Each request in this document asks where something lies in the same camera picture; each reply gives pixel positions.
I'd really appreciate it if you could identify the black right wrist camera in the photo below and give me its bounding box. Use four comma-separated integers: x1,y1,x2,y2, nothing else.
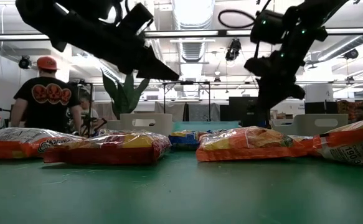
250,9,286,45

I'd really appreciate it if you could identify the black ceiling spotlight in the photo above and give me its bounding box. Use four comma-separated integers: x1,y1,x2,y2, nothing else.
18,55,32,70
343,49,359,60
224,38,243,62

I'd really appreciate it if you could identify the orange Maruchan noodle pack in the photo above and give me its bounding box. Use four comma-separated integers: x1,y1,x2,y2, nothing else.
196,126,316,162
0,127,87,160
312,117,363,168

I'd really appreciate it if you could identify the silver ventilation duct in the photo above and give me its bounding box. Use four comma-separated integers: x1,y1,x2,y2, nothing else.
316,34,363,63
171,0,215,63

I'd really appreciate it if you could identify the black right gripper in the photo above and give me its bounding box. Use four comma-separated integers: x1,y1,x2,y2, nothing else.
244,51,306,110

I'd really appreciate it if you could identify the black cabinet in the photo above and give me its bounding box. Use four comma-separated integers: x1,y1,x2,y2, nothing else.
229,96,258,128

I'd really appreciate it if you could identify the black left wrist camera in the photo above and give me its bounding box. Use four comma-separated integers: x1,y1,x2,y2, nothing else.
118,2,154,37

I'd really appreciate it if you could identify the black computer monitor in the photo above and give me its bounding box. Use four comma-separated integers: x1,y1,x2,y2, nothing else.
304,101,339,114

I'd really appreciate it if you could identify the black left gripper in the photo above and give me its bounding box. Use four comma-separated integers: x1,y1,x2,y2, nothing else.
70,14,181,81

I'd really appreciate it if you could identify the green table mat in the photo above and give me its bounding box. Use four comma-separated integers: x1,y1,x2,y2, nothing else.
0,149,363,224

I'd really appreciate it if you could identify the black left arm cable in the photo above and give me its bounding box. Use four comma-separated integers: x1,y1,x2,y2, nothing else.
106,0,131,26

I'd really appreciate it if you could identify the orange patterned object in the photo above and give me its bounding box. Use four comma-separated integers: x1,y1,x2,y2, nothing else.
336,99,363,122

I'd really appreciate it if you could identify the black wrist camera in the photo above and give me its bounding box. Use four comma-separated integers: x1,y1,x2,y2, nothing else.
118,2,154,37
250,9,286,45

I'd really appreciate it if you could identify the light grey plastic bin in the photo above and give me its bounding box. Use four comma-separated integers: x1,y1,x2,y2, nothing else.
270,113,349,137

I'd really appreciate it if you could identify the black ceiling light rail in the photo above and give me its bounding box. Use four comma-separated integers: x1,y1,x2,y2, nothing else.
0,27,363,43

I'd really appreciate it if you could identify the white pillar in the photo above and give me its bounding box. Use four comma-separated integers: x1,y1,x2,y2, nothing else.
304,83,334,102

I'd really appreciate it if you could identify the snake plant in white pot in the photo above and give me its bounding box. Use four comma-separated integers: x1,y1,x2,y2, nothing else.
101,72,151,131

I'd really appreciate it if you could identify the teal translucent plastic bin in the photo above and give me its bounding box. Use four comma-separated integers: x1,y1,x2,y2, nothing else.
172,121,240,133

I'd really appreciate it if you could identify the white plastic bin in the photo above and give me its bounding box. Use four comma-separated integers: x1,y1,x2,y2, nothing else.
120,113,174,137

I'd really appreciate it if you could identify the grey cloth cover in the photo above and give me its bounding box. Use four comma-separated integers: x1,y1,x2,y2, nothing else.
154,101,221,122

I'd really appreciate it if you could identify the red Maruchan noodle pack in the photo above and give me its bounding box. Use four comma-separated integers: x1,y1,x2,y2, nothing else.
43,130,172,166

